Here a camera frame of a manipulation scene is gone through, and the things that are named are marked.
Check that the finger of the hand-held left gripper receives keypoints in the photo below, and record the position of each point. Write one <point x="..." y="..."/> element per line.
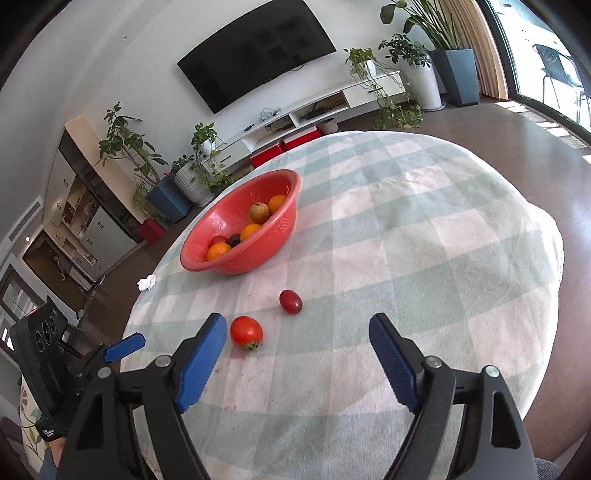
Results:
<point x="122" y="348"/>

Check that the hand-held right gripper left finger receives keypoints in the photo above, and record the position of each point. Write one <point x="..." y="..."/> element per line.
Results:
<point x="203" y="360"/>

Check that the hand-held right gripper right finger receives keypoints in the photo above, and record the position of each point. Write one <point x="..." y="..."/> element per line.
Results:
<point x="392" y="360"/>

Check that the red tomato with calyx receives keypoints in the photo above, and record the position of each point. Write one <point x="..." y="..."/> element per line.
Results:
<point x="245" y="331"/>

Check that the small red cherry tomato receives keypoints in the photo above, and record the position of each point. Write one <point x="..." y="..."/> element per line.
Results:
<point x="291" y="301"/>

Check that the smooth orange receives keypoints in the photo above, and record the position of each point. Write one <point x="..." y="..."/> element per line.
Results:
<point x="218" y="252"/>

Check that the red plastic basin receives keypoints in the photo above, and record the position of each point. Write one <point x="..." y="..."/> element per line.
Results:
<point x="258" y="258"/>

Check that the large red tomato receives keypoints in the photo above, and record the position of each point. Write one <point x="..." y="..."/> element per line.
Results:
<point x="219" y="240"/>

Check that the dark purple plum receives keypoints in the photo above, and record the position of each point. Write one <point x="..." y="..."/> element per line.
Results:
<point x="235" y="240"/>

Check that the orange with green stem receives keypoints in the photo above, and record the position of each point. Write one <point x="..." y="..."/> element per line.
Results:
<point x="250" y="232"/>

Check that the brown kiwi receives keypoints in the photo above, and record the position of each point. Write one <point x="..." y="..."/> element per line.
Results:
<point x="259" y="212"/>

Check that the floral cushion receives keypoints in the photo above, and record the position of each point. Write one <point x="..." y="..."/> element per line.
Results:
<point x="32" y="415"/>

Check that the crumpled white tissue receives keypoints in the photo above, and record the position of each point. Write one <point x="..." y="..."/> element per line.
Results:
<point x="147" y="282"/>

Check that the small red pot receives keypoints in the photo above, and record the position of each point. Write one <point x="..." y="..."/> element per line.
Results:
<point x="151" y="230"/>

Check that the green checked tablecloth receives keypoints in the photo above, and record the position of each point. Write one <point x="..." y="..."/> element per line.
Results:
<point x="392" y="230"/>

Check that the wooden display cabinet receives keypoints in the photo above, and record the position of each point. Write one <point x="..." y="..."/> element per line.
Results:
<point x="92" y="198"/>

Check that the leafy tree in blue pot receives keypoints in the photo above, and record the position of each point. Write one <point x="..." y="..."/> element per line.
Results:
<point x="168" y="198"/>

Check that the small orange with stem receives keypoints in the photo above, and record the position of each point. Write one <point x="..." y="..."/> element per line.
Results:
<point x="277" y="203"/>

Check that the plant in ribbed white pot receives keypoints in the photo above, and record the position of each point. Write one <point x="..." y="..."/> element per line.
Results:
<point x="191" y="184"/>

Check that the red storage box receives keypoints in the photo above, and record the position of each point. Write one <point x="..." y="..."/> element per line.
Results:
<point x="302" y="138"/>
<point x="267" y="154"/>

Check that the small pothos in white pot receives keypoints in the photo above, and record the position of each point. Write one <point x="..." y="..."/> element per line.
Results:
<point x="207" y="141"/>

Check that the white television cabinet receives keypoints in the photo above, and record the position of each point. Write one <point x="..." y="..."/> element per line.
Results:
<point x="364" y="92"/>

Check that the bushy plant in white pot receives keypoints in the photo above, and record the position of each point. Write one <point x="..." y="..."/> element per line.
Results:
<point x="422" y="83"/>

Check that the tall plant in grey pot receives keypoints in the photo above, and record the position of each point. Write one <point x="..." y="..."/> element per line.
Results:
<point x="457" y="76"/>

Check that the trailing vine plant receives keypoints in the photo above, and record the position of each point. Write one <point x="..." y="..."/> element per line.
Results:
<point x="369" y="69"/>

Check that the beige curtain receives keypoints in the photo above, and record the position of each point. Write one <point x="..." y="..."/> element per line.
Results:
<point x="489" y="55"/>

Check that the black balcony chair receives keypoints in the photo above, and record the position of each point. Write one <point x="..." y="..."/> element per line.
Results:
<point x="554" y="64"/>
<point x="585" y="104"/>

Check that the black wall television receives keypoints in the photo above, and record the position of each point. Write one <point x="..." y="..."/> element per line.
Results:
<point x="258" y="50"/>

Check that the black glass door frame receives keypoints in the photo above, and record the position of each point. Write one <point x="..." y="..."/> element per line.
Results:
<point x="508" y="46"/>

